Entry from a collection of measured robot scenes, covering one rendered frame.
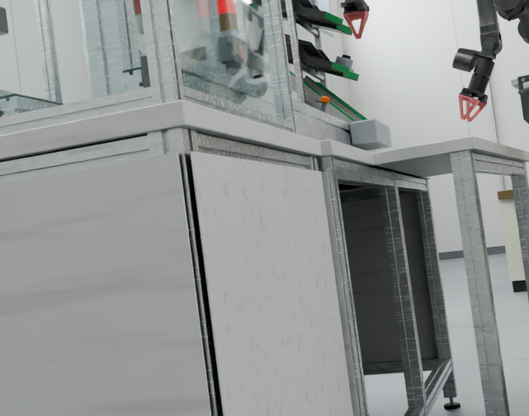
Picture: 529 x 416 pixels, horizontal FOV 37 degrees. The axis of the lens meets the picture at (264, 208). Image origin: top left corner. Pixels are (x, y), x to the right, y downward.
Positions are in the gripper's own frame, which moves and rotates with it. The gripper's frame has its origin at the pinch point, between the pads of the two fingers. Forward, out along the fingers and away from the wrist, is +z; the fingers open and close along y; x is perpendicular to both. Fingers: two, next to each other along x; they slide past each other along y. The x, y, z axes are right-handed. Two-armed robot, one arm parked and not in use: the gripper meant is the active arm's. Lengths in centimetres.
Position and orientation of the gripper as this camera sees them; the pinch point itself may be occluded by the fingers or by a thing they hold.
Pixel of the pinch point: (358, 35)
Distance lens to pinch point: 238.3
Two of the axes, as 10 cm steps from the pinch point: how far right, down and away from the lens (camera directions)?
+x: 9.4, -1.0, -3.3
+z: 1.0, 10.0, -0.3
